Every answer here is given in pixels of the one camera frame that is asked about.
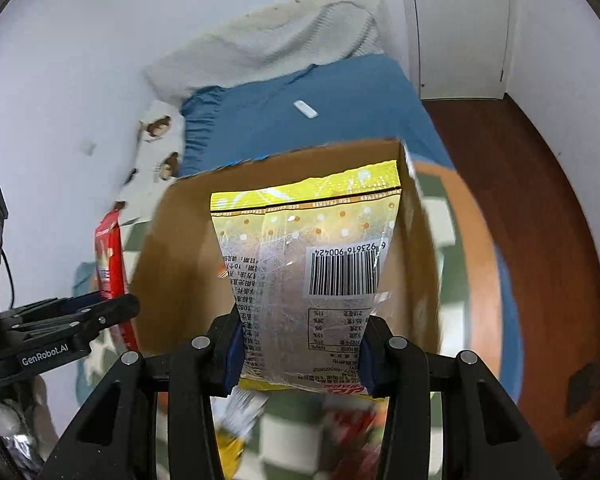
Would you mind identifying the red snack packet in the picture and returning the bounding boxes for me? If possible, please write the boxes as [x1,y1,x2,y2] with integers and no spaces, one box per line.
[93,208,141,354]

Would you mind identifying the yellow clear snack bag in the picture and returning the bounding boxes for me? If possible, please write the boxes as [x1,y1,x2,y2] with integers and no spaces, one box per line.
[210,160,402,394]

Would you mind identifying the brown cardboard box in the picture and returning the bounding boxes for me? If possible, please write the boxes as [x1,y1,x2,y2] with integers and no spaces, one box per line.
[130,139,441,354]

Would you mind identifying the green white checkered tablecloth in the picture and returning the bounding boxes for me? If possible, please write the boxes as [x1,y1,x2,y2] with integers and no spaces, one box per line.
[78,159,506,480]

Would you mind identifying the bear print pillow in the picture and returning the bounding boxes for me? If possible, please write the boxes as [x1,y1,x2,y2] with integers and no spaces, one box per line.
[116,101,185,224]

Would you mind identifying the white remote control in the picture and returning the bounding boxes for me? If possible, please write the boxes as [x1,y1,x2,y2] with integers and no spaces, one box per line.
[294,100,318,119]

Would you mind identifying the blue bed sheet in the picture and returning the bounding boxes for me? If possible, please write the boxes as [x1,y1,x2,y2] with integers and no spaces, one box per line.
[178,54,453,177]

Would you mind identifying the white knit blanket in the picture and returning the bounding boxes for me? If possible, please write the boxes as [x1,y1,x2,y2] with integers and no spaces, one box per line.
[144,0,388,104]

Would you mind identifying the white door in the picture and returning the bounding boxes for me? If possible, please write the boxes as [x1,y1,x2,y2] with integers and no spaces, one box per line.
[403,0,509,100]

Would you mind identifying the black cable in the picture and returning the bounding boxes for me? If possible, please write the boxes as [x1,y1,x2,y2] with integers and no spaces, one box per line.
[0,248,16,311]

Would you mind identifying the white wall switch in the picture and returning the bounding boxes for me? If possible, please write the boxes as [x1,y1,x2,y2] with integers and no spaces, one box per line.
[81,141,96,156]

